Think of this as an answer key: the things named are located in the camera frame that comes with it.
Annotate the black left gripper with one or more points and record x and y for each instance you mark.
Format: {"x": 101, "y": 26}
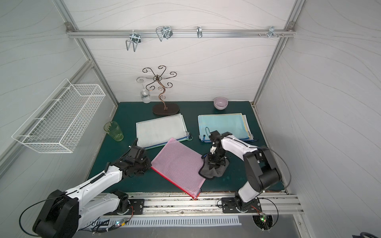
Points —
{"x": 141, "y": 162}

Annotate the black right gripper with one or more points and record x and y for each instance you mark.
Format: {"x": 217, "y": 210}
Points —
{"x": 217, "y": 161}

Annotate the grey microfibre cloth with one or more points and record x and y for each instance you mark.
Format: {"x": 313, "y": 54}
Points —
{"x": 210, "y": 171}

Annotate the pink mesh document bag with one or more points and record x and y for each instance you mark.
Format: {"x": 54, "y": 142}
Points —
{"x": 180, "y": 165}

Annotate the white mesh document bag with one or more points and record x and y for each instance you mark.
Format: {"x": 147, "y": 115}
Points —
{"x": 250, "y": 131}

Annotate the yellow mesh document bag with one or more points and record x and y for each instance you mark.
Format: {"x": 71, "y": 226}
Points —
{"x": 247, "y": 128}

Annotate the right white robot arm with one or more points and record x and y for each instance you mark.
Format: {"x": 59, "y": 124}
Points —
{"x": 261, "y": 168}

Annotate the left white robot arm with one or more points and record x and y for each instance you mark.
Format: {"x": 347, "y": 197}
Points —
{"x": 66, "y": 212}

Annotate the stack of coloured document bags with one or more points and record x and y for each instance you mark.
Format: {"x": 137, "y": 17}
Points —
{"x": 157, "y": 132}

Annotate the green drinking glass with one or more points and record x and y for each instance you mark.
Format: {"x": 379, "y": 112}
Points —
{"x": 114, "y": 131}

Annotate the purple bowl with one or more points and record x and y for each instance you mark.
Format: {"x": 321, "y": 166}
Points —
{"x": 220, "y": 103}

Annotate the bronze scroll stand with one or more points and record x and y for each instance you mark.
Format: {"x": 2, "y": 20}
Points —
{"x": 165, "y": 108}

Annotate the hanging wine glass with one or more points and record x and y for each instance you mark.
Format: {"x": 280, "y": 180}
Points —
{"x": 144, "y": 93}

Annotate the metal hook clamp left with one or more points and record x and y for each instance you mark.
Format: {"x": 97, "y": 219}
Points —
{"x": 133, "y": 42}

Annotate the metal hook clamp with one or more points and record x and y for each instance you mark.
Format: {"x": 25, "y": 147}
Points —
{"x": 133, "y": 42}
{"x": 164, "y": 32}

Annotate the metal hook clamp middle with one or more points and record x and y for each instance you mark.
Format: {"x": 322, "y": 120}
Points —
{"x": 164, "y": 32}

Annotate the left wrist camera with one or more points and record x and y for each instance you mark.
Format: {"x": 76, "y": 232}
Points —
{"x": 136, "y": 154}

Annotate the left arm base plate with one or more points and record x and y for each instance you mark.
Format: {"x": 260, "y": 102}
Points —
{"x": 135, "y": 208}

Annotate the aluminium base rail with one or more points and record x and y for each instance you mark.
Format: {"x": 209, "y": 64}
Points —
{"x": 178, "y": 204}

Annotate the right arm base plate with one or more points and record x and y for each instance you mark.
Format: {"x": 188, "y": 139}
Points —
{"x": 232, "y": 205}

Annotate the white wire basket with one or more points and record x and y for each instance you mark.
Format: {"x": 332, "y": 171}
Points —
{"x": 58, "y": 124}

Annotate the metal ring clamp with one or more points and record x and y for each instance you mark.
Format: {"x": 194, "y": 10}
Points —
{"x": 199, "y": 32}

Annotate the metal bracket right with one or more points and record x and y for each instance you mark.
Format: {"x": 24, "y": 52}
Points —
{"x": 271, "y": 33}

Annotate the aluminium top rail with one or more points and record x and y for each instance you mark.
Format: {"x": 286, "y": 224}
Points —
{"x": 151, "y": 34}

